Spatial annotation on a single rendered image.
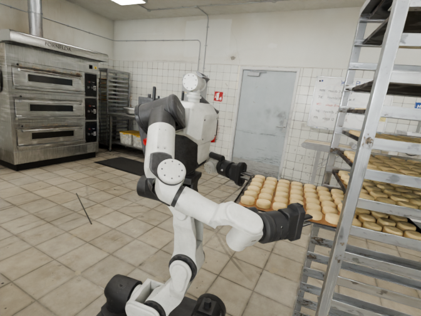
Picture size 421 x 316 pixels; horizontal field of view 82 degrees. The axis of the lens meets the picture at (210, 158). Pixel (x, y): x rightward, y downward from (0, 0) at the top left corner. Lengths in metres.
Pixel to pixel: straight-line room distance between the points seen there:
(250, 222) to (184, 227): 0.52
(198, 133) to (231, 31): 4.38
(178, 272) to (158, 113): 0.75
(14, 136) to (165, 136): 4.03
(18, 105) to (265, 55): 4.07
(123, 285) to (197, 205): 1.00
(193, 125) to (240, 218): 0.44
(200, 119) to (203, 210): 0.41
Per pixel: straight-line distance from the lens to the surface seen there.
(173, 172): 0.67
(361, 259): 0.94
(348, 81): 1.23
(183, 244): 1.22
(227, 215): 0.65
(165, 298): 1.45
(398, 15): 0.82
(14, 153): 4.73
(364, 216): 1.00
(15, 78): 4.60
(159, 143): 0.74
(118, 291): 1.59
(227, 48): 5.20
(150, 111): 0.86
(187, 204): 0.67
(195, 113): 0.95
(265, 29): 5.03
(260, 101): 4.85
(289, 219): 0.78
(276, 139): 4.79
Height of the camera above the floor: 1.39
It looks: 13 degrees down
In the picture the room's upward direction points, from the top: 6 degrees clockwise
